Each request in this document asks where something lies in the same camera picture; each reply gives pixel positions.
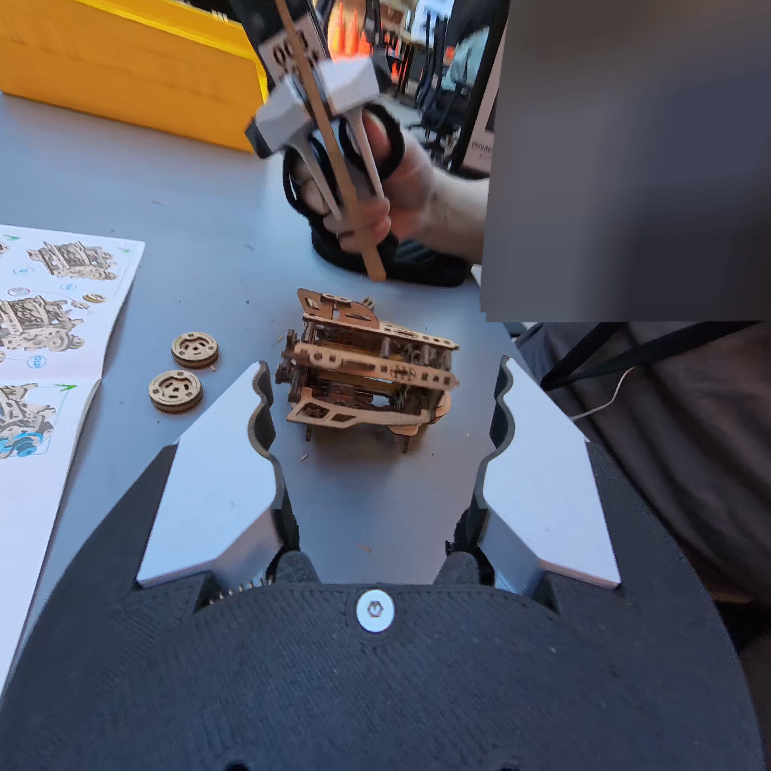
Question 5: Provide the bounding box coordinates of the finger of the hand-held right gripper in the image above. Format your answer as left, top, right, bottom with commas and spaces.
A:
245, 83, 343, 219
318, 54, 386, 200

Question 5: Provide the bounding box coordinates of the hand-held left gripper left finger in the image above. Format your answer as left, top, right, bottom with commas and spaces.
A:
136, 360, 289, 590

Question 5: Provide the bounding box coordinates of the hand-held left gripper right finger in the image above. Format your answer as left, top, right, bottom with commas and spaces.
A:
473, 355, 622, 596

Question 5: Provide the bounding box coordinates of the thin wooden stick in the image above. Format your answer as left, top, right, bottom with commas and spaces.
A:
273, 0, 388, 283

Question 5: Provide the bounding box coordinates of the wooden model vehicle body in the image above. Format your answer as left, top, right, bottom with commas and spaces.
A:
275, 287, 461, 455

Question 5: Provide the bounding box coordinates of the person's right forearm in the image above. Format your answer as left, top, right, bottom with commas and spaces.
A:
446, 175, 490, 265

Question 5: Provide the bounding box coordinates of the round wooden model wheel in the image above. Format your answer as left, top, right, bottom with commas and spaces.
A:
148, 369, 204, 414
170, 331, 220, 371

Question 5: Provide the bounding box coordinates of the person's right hand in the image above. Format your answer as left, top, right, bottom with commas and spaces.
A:
299, 113, 449, 260

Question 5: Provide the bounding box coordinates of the orange traffic cone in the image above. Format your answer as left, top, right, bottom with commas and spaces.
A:
327, 0, 375, 56

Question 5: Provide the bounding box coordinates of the black office chair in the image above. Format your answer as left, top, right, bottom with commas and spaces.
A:
410, 29, 485, 165

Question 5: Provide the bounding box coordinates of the yellow plastic bin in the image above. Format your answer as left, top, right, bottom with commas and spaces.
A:
0, 0, 270, 153

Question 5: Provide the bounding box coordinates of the black cloth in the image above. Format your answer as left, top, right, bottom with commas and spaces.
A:
310, 229, 472, 288

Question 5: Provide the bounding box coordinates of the printed instruction booklet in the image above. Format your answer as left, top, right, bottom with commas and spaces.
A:
0, 224, 147, 684

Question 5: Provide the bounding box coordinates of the white cable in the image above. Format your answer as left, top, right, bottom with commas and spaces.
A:
568, 364, 637, 422

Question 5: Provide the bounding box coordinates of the black strap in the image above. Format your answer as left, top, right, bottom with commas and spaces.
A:
538, 322, 761, 391

